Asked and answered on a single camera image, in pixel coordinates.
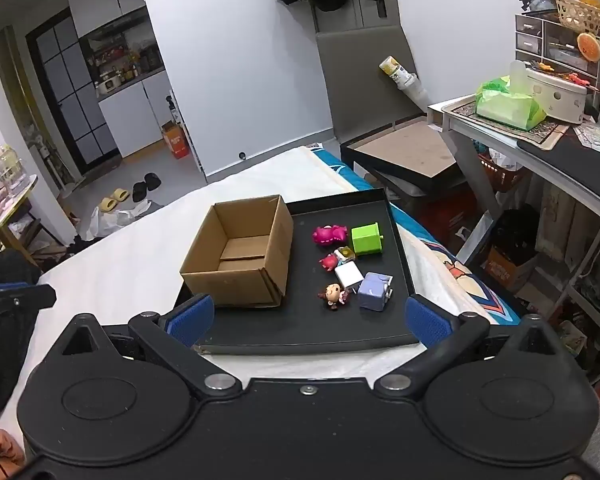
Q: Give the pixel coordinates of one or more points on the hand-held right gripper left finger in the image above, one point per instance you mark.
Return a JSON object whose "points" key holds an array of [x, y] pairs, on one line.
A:
{"points": [[192, 316]]}

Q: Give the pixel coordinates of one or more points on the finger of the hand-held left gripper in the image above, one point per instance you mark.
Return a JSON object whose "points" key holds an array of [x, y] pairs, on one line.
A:
{"points": [[20, 300]]}

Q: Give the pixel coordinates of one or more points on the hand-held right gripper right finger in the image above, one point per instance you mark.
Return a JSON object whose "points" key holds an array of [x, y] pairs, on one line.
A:
{"points": [[427, 322]]}

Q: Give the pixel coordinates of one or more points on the brown cardboard box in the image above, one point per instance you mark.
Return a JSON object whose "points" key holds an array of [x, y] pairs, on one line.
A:
{"points": [[235, 280]]}

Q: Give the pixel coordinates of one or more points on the purple and white toy figure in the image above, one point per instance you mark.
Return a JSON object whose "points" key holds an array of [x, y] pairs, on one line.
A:
{"points": [[372, 292]]}

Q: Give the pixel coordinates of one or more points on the white plug charger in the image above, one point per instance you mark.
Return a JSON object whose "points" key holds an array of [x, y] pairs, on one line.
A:
{"points": [[349, 275]]}

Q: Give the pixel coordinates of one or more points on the small brown-haired doll figure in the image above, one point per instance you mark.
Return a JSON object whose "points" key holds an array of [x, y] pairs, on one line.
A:
{"points": [[334, 294]]}

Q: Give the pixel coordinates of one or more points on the green cube toy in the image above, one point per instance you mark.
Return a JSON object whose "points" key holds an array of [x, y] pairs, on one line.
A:
{"points": [[366, 240]]}

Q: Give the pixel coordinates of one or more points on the black shallow tray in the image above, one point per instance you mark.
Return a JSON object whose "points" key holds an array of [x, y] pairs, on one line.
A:
{"points": [[305, 325]]}

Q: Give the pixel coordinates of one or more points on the blue printed mattress cover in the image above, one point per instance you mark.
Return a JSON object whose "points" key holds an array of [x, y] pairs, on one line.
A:
{"points": [[460, 280]]}

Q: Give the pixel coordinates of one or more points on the dark cloth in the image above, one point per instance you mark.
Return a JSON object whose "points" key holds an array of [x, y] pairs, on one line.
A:
{"points": [[5, 360]]}

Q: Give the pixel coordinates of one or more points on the small side table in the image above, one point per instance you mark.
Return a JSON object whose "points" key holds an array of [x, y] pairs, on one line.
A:
{"points": [[17, 210]]}

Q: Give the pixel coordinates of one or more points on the printed cardboard box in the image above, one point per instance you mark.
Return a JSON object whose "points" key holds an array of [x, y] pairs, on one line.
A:
{"points": [[510, 270]]}

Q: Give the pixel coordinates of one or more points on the red box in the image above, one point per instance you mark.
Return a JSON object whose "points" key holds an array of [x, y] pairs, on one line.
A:
{"points": [[450, 215]]}

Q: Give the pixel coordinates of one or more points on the small red figure toy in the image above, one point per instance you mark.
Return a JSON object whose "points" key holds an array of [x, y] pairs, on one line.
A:
{"points": [[329, 261]]}

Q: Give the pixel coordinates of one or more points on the white plastic bag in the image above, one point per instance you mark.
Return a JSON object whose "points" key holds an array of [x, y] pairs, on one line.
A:
{"points": [[112, 220]]}

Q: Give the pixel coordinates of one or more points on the yellow slipper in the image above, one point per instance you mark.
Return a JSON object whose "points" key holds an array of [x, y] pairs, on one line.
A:
{"points": [[120, 195], [108, 204]]}

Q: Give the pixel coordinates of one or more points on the magenta animal toy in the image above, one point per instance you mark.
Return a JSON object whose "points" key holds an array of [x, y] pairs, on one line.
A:
{"points": [[330, 236]]}

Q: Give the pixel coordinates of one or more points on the black slipper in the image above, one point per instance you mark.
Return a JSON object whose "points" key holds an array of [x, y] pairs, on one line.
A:
{"points": [[154, 181], [140, 191]]}

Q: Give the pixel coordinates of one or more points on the clear jar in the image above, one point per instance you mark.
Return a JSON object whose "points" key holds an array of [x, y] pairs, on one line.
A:
{"points": [[6, 165]]}

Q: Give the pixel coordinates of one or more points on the red plastic basket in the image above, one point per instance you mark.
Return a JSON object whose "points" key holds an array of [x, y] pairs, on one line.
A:
{"points": [[502, 175]]}

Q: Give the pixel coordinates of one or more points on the black box lid brown inside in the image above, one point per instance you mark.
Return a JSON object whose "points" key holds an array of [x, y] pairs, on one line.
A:
{"points": [[405, 150]]}

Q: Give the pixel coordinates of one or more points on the orange box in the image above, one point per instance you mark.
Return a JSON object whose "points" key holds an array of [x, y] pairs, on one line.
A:
{"points": [[176, 141]]}

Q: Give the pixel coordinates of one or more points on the white desk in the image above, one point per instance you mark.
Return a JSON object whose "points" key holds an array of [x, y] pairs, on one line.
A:
{"points": [[555, 166]]}

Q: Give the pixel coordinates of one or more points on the black-framed glass door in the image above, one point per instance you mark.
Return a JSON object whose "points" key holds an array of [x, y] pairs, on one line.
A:
{"points": [[65, 100]]}

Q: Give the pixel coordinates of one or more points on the white kitchen cabinet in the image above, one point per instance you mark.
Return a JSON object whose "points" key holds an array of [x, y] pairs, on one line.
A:
{"points": [[135, 115]]}

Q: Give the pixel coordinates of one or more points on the patterned desk mat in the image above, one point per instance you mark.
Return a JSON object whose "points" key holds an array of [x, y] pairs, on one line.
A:
{"points": [[540, 138]]}

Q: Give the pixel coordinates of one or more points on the green tissue pack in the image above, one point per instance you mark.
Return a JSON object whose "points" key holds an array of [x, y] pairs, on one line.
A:
{"points": [[505, 107]]}

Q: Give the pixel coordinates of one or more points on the white canister yellow cap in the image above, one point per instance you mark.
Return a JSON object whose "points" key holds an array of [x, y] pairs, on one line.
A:
{"points": [[400, 76]]}

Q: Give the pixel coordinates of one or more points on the clear plastic bottle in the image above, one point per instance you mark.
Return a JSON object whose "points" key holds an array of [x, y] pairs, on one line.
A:
{"points": [[520, 77]]}

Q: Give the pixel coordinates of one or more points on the white round container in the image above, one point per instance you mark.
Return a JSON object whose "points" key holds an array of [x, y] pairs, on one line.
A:
{"points": [[560, 95]]}

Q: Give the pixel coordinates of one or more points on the grey drawer organizer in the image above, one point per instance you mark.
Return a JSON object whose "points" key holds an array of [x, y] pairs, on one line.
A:
{"points": [[545, 42]]}

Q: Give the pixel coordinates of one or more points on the orange round plush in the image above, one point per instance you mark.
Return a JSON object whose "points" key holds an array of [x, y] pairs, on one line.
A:
{"points": [[590, 46]]}

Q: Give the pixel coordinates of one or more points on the wicker basket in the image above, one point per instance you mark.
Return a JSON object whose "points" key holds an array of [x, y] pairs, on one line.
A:
{"points": [[580, 12]]}

